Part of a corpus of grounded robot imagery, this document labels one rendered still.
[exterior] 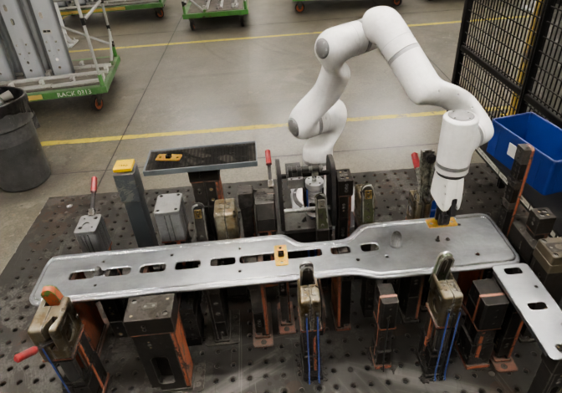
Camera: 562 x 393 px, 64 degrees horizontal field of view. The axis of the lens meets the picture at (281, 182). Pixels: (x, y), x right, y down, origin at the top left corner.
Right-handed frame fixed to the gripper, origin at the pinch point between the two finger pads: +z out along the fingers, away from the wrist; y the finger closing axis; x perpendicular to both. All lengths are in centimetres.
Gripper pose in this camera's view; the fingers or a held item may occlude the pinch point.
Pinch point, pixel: (442, 216)
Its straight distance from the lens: 135.1
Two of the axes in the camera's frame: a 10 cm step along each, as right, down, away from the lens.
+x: 10.0, -0.9, 0.3
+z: 0.6, 8.2, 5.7
